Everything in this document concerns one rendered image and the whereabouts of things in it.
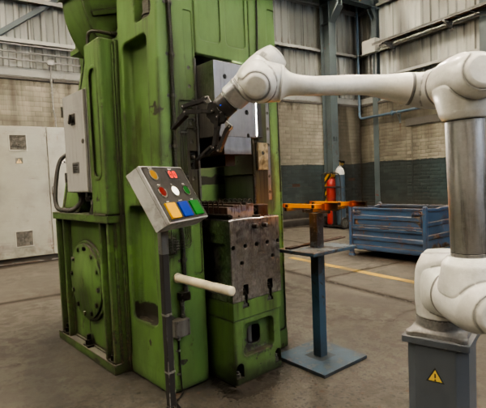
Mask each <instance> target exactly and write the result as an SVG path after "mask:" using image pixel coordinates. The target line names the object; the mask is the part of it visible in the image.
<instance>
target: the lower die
mask: <svg viewBox="0 0 486 408"><path fill-rule="evenodd" d="M208 204H209V214H212V212H213V210H212V203H211V202H209V203H208ZM204 210H205V211H206V213H207V212H208V211H207V202H204ZM214 213H215V214H217V213H218V206H217V202H214ZM219 213H220V214H221V215H232V219H239V218H246V217H252V215H253V214H254V204H253V203H246V204H245V205H241V202H223V205H222V202H219ZM238 215H240V217H238Z"/></svg>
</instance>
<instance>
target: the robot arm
mask: <svg viewBox="0 0 486 408"><path fill-rule="evenodd" d="M285 66H286V61H285V59H284V56H283V55H282V53H281V52H280V51H279V50H278V49H277V48H275V47H274V46H272V45H268V46H266V47H264V48H262V49H260V50H259V51H257V52H256V53H255V54H253V55H252V56H251V57H250V58H249V59H248V60H247V61H246V62H245V63H244V64H243V65H242V66H241V67H240V69H239V70H238V72H237V74H236V75H235V76H234V77H233V78H232V79H231V80H230V81H229V82H228V83H227V84H226V85H225V86H224V87H223V88H222V91H223V92H221V93H220V94H219V95H218V96H217V97H216V98H215V99H214V100H213V101H211V100H210V96H203V97H202V98H201V99H198V100H194V101H191V102H189V103H186V104H182V105H181V108H182V113H181V114H180V115H179V116H178V117H177V122H176V123H175V124H174V125H173V126H172V127H171V128H170V129H171V130H176V129H177V128H178V127H179V126H180V125H181V124H182V123H183V122H184V121H185V120H186V119H187V118H188V117H189V115H188V114H199V113H206V114H207V118H208V119H210V121H211V123H213V124H214V133H213V139H212V146H209V147H208V148H207V149H205V150H204V151H203V152H202V153H201V154H200V155H199V156H198V157H197V158H196V159H195V160H196V161H199V160H201V159H202V158H203V157H204V156H205V155H206V156H209V155H210V154H211V153H212V152H213V151H217V152H222V150H223V148H224V144H225V143H226V140H227V137H228V134H229V132H230V130H231V129H232V128H233V125H231V124H230V123H229V122H228V119H229V118H230V117H231V116H232V115H233V114H234V113H235V112H236V111H237V110H238V109H243V108H244V107H245V106H246V105H247V104H248V103H249V102H251V103H254V104H265V103H273V102H280V101H281V100H282V99H283V98H285V97H287V96H347V95H359V96H373V97H377V98H381V99H384V100H389V101H393V102H395V103H398V104H402V105H407V106H412V107H415V108H424V109H434V110H437V114H438V117H439V118H440V120H441V122H445V153H446V171H447V189H448V207H449V224H450V249H426V250H425V251H424V252H423V253H422V254H421V255H420V257H419V259H418V261H417V263H416V268H415V285H414V288H415V302H416V322H415V323H414V324H413V325H412V326H411V327H410V328H407V329H406V334H407V335H410V336H418V337H423V338H431V339H436V340H441V341H446V342H453V343H457V344H459V345H467V344H468V339H469V337H470V336H471V334H486V122H485V118H486V52H484V51H470V52H461V53H458V54H455V55H454V56H452V57H449V58H448V59H446V60H444V61H443V62H441V63H440V64H439V65H438V66H437V67H435V68H433V69H431V70H427V71H425V72H407V73H399V74H346V75H326V76H308V75H301V74H293V73H291V72H290V71H288V70H287V69H286V68H285ZM203 103H208V106H207V109H190V110H188V109H187V108H190V107H193V106H195V105H199V104H203ZM221 124H225V127H224V128H225V129H224V132H223V134H222V137H221V139H220V142H219V136H220V128H221ZM218 142H219V145H218Z"/></svg>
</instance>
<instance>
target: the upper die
mask: <svg viewBox="0 0 486 408"><path fill-rule="evenodd" d="M212 139H213V138H209V139H203V140H199V145H200V154H201V153H202V152H203V151H204V150H205V149H207V148H208V147H209V146H212ZM222 155H235V156H239V155H251V138H242V137H227V140H226V143H225V144H224V148H223V150H222V152H217V151H213V152H212V153H211V154H210V155H209V156H206V155H205V156H204V157H203V158H208V157H216V156H222Z"/></svg>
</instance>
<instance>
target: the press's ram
mask: <svg viewBox="0 0 486 408"><path fill-rule="evenodd" d="M240 67H241V65H237V64H233V63H229V62H222V61H217V60H210V61H209V62H205V63H203V64H201V65H198V66H196V75H197V93H198V99H201V98H202V97H203V96H210V100H211V101H213V100H214V99H215V98H216V97H217V96H218V95H219V94H220V93H221V92H223V91H222V88H223V87H224V86H225V85H226V84H227V83H228V82H229V81H230V80H231V79H232V78H233V77H234V76H235V75H236V74H237V72H238V70H239V69H240ZM207 106H208V103H203V104H199V105H198V109H207ZM228 122H229V123H230V124H231V125H233V128H232V129H231V130H230V132H229V134H228V137H242V138H256V137H257V125H256V104H254V103H251V102H249V103H248V104H247V105H246V106H245V107H244V108H243V109H238V110H237V111H236V112H235V113H234V114H233V115H232V116H231V117H230V118H229V119H228ZM198 127H199V140H203V139H209V138H213V133H214V124H213V123H211V121H210V119H208V118H207V114H206V113H199V114H198ZM224 127H225V124H221V128H220V136H219V137H222V134H223V132H224V129H225V128H224Z"/></svg>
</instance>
